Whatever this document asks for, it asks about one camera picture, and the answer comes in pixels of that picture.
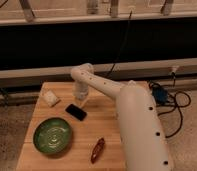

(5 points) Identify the black rectangular eraser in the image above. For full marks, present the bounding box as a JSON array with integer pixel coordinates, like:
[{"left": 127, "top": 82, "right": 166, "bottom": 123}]
[{"left": 65, "top": 104, "right": 87, "bottom": 121}]

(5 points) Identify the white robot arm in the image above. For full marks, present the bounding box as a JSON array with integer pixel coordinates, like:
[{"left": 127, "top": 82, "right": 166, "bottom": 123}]
[{"left": 71, "top": 63, "right": 174, "bottom": 171}]

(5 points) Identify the white crumpled sponge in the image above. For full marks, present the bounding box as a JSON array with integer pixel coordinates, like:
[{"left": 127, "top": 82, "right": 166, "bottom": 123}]
[{"left": 43, "top": 91, "right": 60, "bottom": 107}]

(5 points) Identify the green ceramic bowl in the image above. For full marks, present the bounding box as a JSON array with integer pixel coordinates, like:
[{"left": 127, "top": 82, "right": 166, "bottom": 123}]
[{"left": 33, "top": 117, "right": 72, "bottom": 155}]

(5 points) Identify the reddish brown dried pepper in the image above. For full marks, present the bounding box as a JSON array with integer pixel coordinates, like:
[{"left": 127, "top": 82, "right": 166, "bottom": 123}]
[{"left": 91, "top": 138, "right": 105, "bottom": 164}]

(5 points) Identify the blue power adapter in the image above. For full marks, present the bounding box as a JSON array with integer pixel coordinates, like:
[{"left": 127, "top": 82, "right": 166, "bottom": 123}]
[{"left": 152, "top": 88, "right": 167, "bottom": 104}]

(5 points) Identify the black hanging cable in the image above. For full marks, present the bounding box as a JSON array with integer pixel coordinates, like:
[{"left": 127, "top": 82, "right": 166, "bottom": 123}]
[{"left": 104, "top": 9, "right": 134, "bottom": 81}]

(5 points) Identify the black floor cable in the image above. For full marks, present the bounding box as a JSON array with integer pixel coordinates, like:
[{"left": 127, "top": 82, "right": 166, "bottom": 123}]
[{"left": 148, "top": 71, "right": 192, "bottom": 140}]

